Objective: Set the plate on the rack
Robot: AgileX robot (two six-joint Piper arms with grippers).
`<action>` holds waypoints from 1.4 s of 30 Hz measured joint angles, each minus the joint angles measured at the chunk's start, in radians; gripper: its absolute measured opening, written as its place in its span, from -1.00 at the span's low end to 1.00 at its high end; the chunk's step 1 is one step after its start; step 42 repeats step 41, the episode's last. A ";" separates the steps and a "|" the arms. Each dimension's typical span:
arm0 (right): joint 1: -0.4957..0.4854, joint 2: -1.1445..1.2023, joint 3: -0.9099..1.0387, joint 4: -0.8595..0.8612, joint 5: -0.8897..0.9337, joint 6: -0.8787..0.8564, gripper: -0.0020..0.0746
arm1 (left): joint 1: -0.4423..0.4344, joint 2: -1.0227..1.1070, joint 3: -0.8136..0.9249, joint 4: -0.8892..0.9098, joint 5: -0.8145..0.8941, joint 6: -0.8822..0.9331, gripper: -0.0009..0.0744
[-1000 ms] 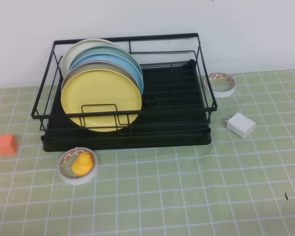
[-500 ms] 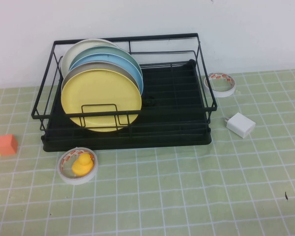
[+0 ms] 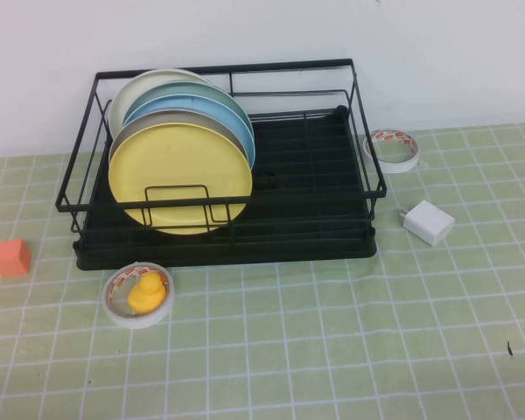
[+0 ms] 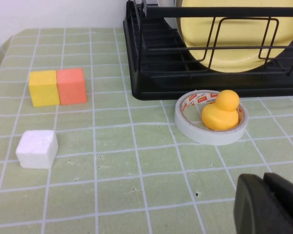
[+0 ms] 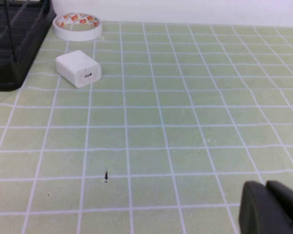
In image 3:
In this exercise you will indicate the white tape roll around duck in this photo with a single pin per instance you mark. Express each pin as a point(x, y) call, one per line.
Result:
point(133, 323)

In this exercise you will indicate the grey plate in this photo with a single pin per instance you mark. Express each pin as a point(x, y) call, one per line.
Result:
point(157, 119)

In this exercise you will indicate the green checkered tablecloth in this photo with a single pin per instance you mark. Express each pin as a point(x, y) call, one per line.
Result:
point(332, 350)

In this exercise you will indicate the teal green plate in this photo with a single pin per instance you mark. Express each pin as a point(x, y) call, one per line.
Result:
point(179, 87)

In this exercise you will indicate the empty white tape roll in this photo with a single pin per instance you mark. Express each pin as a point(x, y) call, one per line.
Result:
point(394, 167)

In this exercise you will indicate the yellow rubber duck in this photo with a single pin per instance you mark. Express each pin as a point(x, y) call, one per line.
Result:
point(145, 298)

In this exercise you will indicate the orange block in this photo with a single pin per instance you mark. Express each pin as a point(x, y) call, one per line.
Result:
point(11, 259)

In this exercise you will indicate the blue plate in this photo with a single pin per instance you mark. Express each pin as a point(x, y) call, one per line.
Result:
point(192, 102)

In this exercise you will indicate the white charger plug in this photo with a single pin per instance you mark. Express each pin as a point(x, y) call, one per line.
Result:
point(431, 223)

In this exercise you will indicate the yellow plate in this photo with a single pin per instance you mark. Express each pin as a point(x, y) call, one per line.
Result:
point(179, 166)

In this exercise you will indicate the cream plate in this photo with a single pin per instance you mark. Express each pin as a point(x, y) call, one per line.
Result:
point(131, 92)

